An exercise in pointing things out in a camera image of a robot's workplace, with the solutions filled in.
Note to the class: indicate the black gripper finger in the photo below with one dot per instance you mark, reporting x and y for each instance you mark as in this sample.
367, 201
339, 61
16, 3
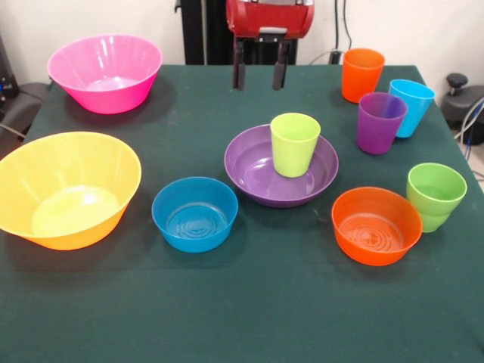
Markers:
280, 73
239, 73

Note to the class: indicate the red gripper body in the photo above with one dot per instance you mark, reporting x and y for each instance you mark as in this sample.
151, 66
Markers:
272, 19

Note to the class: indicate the lime yellow cup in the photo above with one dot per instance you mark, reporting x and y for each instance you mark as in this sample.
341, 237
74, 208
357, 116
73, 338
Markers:
293, 155

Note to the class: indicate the purple bowl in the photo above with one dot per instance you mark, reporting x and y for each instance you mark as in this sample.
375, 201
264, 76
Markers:
253, 177

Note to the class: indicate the black computer tower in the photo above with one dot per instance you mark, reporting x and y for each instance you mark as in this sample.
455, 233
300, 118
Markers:
5, 75

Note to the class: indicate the black power adapter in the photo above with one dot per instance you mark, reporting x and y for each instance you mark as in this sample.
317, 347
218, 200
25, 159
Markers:
335, 56

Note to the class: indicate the orange cup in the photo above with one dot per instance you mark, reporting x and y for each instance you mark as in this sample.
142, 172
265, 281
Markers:
359, 81

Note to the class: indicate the purple cup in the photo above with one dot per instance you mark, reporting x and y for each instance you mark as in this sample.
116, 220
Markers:
378, 136

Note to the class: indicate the blue cup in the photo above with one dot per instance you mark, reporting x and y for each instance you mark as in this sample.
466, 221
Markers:
414, 109

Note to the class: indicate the large pink bowl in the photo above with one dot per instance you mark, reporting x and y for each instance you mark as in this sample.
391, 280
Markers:
75, 64

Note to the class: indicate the small blue bowl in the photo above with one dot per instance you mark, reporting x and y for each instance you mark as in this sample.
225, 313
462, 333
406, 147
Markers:
194, 242

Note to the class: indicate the black equipment with knob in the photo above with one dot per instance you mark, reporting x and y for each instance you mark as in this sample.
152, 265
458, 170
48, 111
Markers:
463, 102

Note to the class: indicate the green cup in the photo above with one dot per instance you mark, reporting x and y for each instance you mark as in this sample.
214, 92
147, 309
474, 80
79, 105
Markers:
436, 181
435, 223

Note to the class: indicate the large orange yellow bowl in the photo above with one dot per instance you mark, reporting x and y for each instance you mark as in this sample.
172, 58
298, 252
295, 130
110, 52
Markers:
56, 162

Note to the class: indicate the small orange bowl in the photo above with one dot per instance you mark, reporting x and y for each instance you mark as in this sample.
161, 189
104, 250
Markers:
374, 255

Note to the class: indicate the dark green tablecloth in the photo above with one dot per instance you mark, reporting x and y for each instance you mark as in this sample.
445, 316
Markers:
264, 302

